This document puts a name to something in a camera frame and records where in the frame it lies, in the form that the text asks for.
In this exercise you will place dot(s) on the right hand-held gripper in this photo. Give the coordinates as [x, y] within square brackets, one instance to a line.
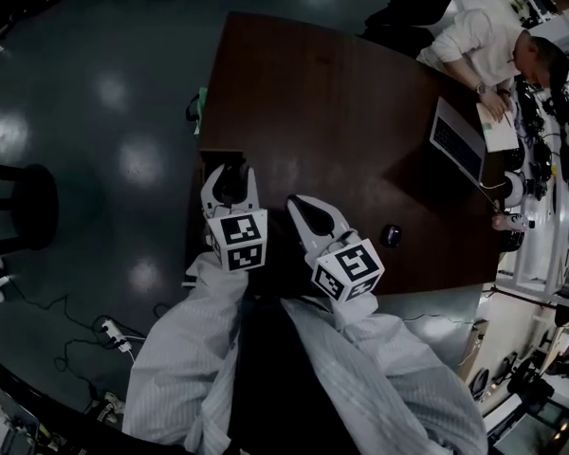
[348, 268]

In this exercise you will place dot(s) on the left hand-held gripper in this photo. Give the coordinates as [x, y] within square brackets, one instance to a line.
[239, 240]

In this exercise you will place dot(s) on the black pen holder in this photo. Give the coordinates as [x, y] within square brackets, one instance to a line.
[230, 185]

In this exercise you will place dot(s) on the person's right forearm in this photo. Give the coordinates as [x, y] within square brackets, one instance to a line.
[398, 377]

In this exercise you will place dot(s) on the person's left forearm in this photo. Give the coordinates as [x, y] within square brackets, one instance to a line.
[189, 349]

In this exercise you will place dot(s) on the small dark oval case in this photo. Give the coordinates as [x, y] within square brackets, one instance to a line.
[392, 235]

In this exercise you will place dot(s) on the green bag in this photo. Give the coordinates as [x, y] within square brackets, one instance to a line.
[200, 107]

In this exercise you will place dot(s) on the grey laptop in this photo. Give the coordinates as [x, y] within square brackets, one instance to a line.
[457, 140]

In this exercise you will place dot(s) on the person's black top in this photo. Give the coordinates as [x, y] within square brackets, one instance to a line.
[280, 387]

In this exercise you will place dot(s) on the white power strip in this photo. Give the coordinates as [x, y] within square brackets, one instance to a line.
[115, 334]

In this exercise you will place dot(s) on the clear plastic bottle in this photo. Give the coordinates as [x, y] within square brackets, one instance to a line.
[512, 222]

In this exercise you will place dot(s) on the black round stool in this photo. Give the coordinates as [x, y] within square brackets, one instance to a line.
[28, 206]

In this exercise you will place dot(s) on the white round helmet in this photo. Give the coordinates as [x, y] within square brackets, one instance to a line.
[514, 188]

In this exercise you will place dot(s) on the white paper notebook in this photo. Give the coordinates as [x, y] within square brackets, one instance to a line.
[500, 133]

